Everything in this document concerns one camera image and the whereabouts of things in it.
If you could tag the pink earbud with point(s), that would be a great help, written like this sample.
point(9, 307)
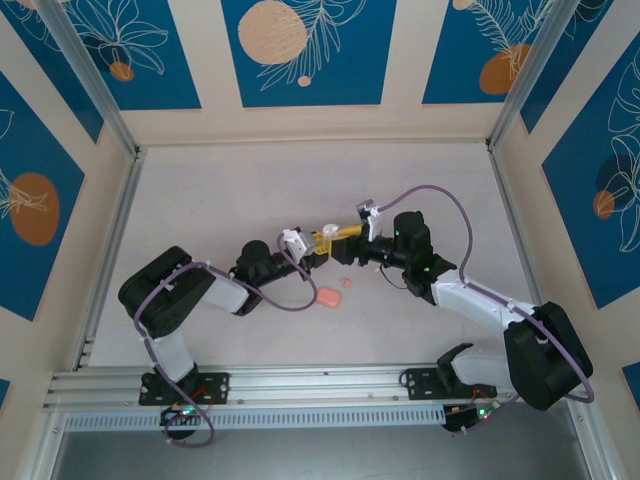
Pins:
point(346, 282)

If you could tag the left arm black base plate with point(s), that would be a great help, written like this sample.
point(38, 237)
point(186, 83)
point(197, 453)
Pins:
point(215, 387)

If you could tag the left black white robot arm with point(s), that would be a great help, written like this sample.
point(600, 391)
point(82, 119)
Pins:
point(165, 300)

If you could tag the black controller board with LED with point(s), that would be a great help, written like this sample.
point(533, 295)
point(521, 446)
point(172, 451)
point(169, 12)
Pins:
point(180, 417)
point(462, 420)

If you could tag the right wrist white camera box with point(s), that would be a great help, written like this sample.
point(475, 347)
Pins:
point(369, 215)

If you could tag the aluminium frame leg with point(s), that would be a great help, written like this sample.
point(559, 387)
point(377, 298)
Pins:
point(597, 450)
point(37, 450)

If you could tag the long aluminium mounting rail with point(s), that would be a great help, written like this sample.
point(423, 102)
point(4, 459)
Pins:
point(320, 385)

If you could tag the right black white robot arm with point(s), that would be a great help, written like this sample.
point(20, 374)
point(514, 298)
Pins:
point(545, 360)

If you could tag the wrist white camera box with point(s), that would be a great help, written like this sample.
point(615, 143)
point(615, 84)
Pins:
point(369, 215)
point(292, 245)

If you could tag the pink earbud charging case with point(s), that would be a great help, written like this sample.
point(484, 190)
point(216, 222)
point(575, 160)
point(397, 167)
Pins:
point(329, 297)

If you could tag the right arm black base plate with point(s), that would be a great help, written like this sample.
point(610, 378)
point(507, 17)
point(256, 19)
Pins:
point(417, 382)

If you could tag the aluminium table side rail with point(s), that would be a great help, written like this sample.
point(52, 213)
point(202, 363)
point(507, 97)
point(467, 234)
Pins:
point(121, 220)
point(502, 175)

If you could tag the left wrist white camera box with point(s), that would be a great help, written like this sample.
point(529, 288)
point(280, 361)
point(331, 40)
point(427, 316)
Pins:
point(292, 245)

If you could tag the aluminium corner post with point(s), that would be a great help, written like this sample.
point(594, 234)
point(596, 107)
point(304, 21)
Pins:
point(531, 75)
point(96, 85)

